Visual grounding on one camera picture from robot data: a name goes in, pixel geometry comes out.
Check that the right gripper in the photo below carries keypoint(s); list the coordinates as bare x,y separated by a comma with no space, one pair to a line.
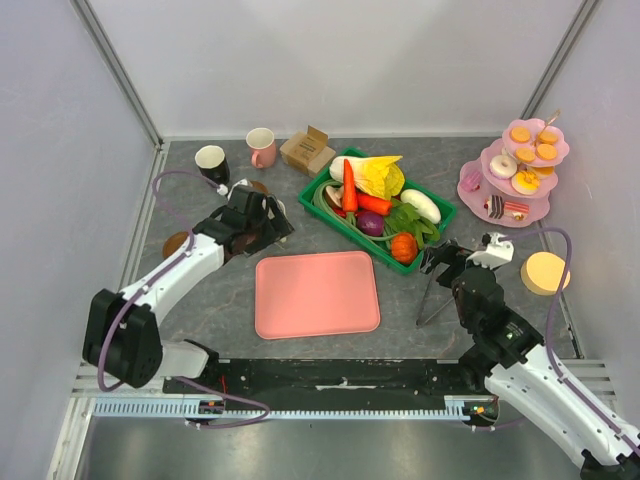
445,252

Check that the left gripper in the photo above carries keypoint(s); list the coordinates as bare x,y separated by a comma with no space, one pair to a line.
276,229

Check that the chocolate cake slice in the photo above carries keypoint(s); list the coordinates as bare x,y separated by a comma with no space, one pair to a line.
495,206

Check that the pink macaron cake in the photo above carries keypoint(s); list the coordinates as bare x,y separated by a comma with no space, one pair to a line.
472,181

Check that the red striped cake slice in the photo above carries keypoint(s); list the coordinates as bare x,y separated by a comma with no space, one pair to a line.
518,211

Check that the brown saucer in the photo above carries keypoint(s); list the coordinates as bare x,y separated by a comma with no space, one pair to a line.
175,243
259,186

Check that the white glazed donut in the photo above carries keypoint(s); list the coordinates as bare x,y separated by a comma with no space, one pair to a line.
503,167

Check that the yellow glazed donut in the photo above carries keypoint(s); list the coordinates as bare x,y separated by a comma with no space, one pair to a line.
525,182

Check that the round biscuit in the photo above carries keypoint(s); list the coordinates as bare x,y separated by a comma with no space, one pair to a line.
525,155
520,134

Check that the biscuits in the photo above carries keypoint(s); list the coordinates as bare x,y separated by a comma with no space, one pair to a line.
545,145

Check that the green mug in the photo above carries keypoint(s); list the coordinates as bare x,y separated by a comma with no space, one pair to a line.
281,206

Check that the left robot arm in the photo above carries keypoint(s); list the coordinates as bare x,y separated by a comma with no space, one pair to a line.
122,337

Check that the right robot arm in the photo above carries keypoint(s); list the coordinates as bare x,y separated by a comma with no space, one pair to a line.
512,361

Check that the small orange pumpkin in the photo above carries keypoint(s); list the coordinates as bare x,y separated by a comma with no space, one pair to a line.
404,248

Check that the white radish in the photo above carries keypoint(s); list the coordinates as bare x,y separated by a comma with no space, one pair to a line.
424,205

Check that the green leafy vegetable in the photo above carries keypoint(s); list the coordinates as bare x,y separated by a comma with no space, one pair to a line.
404,218

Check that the green long beans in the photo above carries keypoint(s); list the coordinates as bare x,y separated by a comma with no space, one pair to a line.
349,221

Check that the black mug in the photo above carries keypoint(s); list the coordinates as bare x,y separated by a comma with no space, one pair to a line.
212,163

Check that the pink mug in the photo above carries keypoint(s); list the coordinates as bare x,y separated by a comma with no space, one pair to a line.
261,142

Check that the lying carrot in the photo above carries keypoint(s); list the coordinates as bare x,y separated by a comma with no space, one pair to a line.
374,204

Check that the purple onion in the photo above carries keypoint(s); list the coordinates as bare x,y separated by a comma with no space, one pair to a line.
370,223

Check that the mushroom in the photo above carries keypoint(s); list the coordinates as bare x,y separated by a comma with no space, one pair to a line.
334,196

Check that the cardboard box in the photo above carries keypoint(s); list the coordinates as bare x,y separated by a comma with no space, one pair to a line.
308,152

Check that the pink serving tray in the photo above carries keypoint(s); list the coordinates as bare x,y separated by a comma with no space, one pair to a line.
315,295

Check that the pink three-tier cake stand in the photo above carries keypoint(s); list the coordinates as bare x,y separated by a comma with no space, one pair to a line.
539,203

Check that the yellow round sponge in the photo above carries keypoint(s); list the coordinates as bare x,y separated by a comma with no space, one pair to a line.
541,273

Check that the green vegetable crate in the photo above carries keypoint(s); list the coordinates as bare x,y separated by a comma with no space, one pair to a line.
379,250

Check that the upright carrot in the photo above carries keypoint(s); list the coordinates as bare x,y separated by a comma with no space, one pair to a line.
349,199

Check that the napa cabbage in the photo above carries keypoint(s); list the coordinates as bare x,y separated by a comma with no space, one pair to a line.
378,176

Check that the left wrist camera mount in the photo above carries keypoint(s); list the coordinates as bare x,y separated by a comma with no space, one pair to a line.
226,191

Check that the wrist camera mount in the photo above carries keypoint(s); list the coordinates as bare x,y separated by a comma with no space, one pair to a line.
226,191
496,251

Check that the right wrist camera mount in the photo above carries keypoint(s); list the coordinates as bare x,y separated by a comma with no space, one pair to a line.
496,251

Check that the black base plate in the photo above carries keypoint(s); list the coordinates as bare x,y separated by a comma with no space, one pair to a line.
343,384

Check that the white cable duct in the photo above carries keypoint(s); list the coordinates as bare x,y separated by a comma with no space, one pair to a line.
195,409

